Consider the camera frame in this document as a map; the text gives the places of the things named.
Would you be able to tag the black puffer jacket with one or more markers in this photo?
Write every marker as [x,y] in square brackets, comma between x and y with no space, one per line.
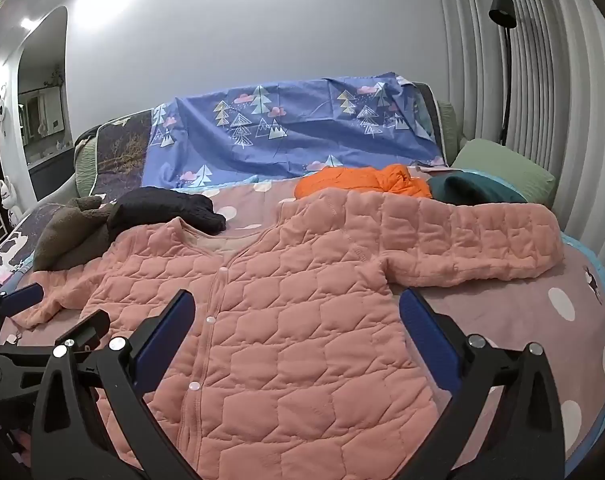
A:
[157,210]

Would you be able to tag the black floor lamp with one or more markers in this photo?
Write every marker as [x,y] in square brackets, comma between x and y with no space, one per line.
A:
[502,10]

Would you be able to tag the white cat figurine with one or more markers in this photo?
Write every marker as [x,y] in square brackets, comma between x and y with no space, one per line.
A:
[10,200]

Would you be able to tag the orange down jacket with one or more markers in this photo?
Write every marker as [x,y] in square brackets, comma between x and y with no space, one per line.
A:
[357,180]

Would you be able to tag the white pleated curtain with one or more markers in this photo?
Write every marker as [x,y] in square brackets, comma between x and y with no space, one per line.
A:
[557,85]

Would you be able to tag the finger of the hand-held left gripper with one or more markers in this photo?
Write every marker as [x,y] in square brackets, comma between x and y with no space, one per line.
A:
[22,300]
[87,330]

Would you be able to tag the white bear wall decoration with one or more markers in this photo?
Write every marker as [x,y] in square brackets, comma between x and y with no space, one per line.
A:
[0,110]

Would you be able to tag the dark deer print blanket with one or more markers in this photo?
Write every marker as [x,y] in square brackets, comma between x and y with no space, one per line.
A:
[17,245]

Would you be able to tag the pink quilted jacket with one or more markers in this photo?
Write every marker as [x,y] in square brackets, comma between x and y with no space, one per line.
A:
[292,310]

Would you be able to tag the pink polka dot bed sheet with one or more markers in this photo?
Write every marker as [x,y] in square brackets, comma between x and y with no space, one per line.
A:
[507,310]

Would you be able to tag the brown fleece garment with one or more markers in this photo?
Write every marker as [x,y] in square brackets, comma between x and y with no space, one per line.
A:
[67,230]

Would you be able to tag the green pillow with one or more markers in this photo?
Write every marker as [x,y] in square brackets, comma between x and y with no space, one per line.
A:
[507,165]

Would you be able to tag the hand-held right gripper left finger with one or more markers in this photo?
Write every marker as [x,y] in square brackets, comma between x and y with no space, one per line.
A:
[168,330]

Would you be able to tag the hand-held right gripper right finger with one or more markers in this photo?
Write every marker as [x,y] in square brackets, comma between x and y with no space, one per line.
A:
[422,330]

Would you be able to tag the dark tree print blanket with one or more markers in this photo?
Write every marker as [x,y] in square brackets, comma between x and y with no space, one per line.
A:
[122,150]

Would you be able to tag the blue tree print sheet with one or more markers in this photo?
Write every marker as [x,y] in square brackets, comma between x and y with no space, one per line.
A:
[292,130]

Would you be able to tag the dark green garment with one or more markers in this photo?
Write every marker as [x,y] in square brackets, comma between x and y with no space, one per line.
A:
[467,190]

